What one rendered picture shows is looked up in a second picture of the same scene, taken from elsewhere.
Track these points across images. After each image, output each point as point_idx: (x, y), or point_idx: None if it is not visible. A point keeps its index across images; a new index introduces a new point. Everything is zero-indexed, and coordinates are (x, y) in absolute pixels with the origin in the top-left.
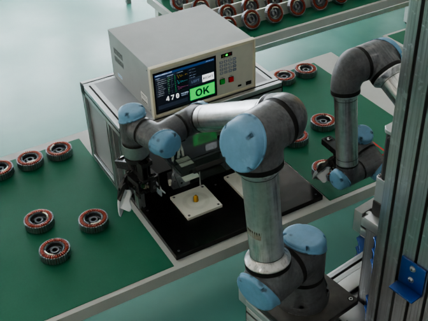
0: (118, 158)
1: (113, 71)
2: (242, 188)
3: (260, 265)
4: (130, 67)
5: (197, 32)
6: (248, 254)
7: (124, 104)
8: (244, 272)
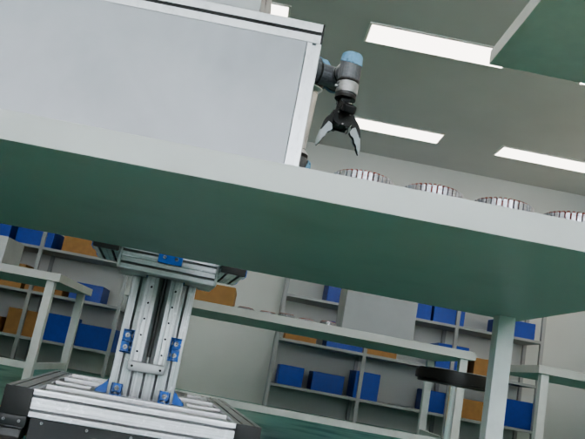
0: (353, 104)
1: (259, 10)
2: (315, 102)
3: (303, 152)
4: (266, 10)
5: None
6: (304, 150)
7: None
8: (308, 160)
